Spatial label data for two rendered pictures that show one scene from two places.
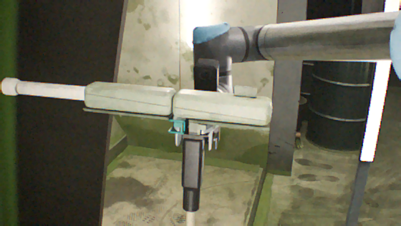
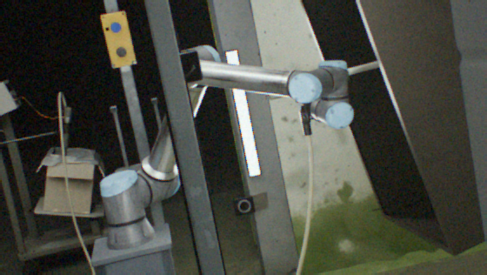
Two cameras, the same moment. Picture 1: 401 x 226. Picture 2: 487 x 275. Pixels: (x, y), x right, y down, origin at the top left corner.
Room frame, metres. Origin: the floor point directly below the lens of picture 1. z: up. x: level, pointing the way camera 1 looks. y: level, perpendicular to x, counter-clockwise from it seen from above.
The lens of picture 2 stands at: (2.97, -1.27, 1.46)
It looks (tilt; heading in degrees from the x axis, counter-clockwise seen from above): 9 degrees down; 158
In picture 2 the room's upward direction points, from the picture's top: 11 degrees counter-clockwise
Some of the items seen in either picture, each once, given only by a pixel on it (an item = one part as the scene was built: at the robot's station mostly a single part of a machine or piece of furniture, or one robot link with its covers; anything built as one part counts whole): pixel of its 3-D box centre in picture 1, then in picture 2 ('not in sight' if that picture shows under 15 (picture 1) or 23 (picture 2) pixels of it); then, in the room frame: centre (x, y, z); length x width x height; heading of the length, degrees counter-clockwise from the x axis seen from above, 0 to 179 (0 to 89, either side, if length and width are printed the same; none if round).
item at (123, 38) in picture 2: not in sight; (118, 39); (-0.67, -0.29, 1.42); 0.12 x 0.06 x 0.26; 73
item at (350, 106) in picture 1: (344, 92); not in sight; (2.83, -1.23, 0.44); 0.59 x 0.58 x 0.89; 178
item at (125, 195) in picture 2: not in sight; (123, 195); (0.09, -0.61, 0.83); 0.17 x 0.15 x 0.18; 117
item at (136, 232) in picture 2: not in sight; (129, 229); (0.09, -0.62, 0.69); 0.19 x 0.19 x 0.10
